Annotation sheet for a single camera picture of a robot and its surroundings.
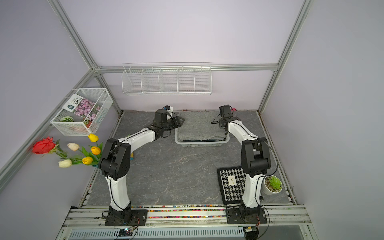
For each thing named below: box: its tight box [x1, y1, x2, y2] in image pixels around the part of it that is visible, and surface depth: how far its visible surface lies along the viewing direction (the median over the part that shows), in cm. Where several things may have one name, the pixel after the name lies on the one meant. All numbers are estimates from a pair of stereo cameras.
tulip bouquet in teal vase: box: [57, 133, 104, 168], surface depth 68 cm
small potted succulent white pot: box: [261, 175, 283, 195], surface depth 75 cm
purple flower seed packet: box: [62, 94, 101, 121], surface depth 76 cm
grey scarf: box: [177, 111, 226, 143], surface depth 98 cm
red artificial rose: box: [32, 136, 68, 158], surface depth 60 cm
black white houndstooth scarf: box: [217, 166, 246, 208], surface depth 82 cm
